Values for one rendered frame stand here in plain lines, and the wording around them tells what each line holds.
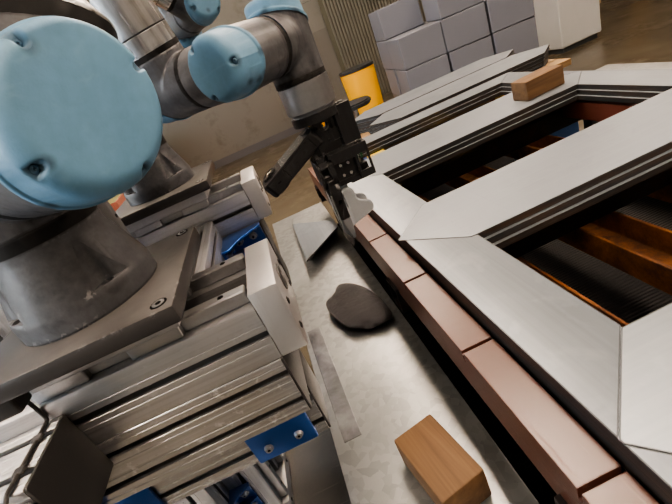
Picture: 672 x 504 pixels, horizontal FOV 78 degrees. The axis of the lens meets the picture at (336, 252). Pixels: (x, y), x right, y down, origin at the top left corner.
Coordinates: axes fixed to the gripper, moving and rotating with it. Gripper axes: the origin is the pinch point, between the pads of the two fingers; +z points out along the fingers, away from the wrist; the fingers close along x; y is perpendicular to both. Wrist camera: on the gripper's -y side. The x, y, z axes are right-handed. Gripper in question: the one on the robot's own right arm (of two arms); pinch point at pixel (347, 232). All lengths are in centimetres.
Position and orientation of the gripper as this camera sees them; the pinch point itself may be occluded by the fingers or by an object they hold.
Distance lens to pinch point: 69.2
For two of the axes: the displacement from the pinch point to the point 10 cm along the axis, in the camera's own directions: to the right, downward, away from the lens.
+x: -2.3, -3.8, 9.0
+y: 9.0, -4.2, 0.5
